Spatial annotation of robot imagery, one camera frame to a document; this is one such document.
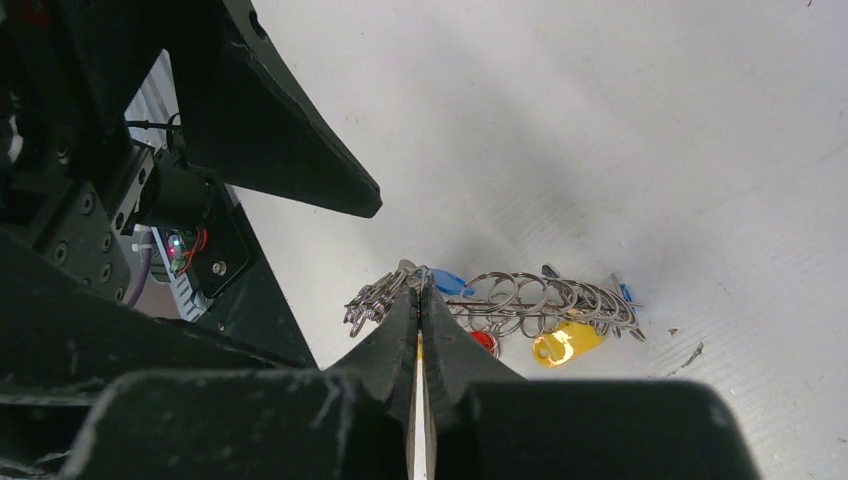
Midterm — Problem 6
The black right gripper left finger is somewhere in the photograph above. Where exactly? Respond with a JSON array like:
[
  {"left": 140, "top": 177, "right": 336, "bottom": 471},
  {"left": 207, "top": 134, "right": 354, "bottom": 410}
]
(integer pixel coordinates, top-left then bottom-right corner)
[{"left": 59, "top": 291, "right": 419, "bottom": 479}]

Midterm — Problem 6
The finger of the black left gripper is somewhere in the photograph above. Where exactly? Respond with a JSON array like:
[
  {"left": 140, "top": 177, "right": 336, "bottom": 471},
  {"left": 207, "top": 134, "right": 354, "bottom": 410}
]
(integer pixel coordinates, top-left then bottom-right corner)
[{"left": 168, "top": 1, "right": 382, "bottom": 218}]

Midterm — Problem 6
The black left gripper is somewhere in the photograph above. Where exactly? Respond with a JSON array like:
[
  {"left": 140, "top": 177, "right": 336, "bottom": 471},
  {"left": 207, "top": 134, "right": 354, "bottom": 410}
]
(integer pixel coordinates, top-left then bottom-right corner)
[{"left": 1, "top": 233, "right": 312, "bottom": 478}]

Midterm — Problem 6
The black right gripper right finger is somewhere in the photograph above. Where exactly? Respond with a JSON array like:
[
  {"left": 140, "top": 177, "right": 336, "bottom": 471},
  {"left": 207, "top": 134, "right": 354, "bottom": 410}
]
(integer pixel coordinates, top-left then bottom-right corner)
[{"left": 419, "top": 288, "right": 759, "bottom": 479}]

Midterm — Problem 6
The metal key organiser ring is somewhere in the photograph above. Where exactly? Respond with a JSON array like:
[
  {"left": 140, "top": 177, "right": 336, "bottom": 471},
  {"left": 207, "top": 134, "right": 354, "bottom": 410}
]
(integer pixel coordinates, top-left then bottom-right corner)
[{"left": 343, "top": 259, "right": 647, "bottom": 344}]

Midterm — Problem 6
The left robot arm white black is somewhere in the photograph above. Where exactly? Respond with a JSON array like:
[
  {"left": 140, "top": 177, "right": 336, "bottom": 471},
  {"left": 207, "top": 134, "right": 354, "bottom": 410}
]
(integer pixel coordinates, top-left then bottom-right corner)
[{"left": 1, "top": 1, "right": 382, "bottom": 478}]

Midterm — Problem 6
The red key tag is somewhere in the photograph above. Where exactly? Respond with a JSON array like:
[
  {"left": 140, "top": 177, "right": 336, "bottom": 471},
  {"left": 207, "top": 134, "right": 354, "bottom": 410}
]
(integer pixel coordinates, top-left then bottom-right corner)
[{"left": 469, "top": 331, "right": 500, "bottom": 358}]

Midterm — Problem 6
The yellow key tag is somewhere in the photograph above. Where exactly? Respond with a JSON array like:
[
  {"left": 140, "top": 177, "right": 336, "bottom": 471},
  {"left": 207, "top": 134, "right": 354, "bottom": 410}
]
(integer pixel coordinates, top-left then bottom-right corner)
[{"left": 532, "top": 322, "right": 603, "bottom": 368}]

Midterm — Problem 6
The left electronics board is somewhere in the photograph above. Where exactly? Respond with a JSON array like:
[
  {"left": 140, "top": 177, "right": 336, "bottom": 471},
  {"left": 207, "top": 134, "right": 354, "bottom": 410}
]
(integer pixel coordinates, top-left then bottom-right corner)
[{"left": 150, "top": 227, "right": 212, "bottom": 322}]

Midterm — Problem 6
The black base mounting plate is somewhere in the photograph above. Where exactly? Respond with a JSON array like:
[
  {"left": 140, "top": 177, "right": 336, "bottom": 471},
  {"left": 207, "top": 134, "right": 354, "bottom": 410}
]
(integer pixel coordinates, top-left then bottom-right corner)
[{"left": 196, "top": 187, "right": 317, "bottom": 369}]

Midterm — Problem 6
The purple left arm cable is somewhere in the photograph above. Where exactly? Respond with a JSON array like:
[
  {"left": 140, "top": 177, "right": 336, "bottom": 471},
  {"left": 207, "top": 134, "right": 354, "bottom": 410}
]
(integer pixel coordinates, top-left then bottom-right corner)
[{"left": 125, "top": 231, "right": 155, "bottom": 309}]

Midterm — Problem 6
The blue key tag on ring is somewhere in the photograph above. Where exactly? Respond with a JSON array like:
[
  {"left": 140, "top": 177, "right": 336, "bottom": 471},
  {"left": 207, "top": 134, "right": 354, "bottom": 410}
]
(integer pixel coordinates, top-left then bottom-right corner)
[{"left": 430, "top": 268, "right": 476, "bottom": 298}]

